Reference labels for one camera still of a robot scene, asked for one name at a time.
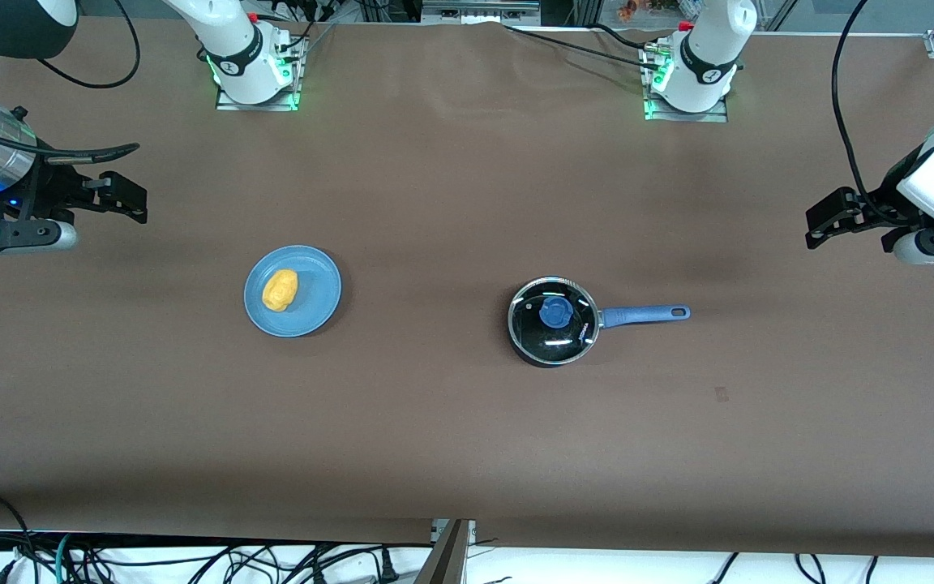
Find short black table cable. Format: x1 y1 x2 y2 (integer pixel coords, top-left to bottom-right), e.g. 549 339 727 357
593 23 653 49

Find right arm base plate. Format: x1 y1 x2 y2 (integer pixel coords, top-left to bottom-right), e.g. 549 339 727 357
216 32 303 112

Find glass lid blue knob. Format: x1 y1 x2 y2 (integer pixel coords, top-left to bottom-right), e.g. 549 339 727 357
509 277 600 362

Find blue plate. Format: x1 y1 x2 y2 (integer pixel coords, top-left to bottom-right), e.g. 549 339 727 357
244 245 343 338

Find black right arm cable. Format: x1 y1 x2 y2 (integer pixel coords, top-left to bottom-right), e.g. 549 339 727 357
0 0 141 163

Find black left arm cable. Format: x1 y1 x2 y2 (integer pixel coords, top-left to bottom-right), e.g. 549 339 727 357
832 0 922 228

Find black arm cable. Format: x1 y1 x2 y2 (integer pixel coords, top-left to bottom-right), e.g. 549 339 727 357
832 0 922 228
0 0 141 163

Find metal frame rail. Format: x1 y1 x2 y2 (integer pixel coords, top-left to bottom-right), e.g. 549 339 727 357
421 0 542 25

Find long black table cable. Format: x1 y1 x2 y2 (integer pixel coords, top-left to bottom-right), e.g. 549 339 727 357
503 24 654 67

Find aluminium profile bar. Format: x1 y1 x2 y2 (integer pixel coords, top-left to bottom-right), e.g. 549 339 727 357
414 519 476 584

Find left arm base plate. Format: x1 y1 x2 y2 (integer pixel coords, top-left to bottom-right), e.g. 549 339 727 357
644 45 729 122

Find base connector cables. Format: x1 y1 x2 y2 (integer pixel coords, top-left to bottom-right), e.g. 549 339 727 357
268 0 338 54

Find yellow potato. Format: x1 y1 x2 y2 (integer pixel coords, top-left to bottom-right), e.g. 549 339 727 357
262 269 299 313

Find brown table cover sheet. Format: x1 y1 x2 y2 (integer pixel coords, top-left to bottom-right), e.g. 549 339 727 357
0 18 934 560

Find black pot blue handle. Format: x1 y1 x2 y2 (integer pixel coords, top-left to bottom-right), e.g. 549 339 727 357
508 276 692 368

